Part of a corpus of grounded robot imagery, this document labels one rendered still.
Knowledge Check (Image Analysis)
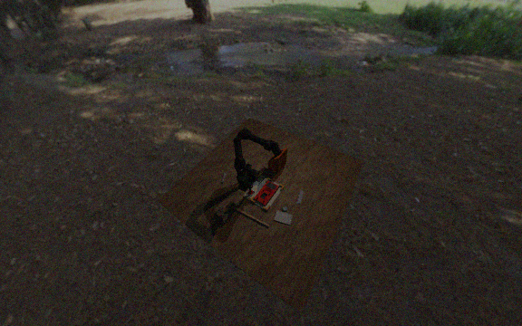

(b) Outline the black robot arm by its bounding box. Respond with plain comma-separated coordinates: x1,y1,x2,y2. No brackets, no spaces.
233,128,283,186

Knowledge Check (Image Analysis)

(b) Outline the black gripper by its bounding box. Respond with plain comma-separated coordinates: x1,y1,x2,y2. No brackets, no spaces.
238,169,259,192

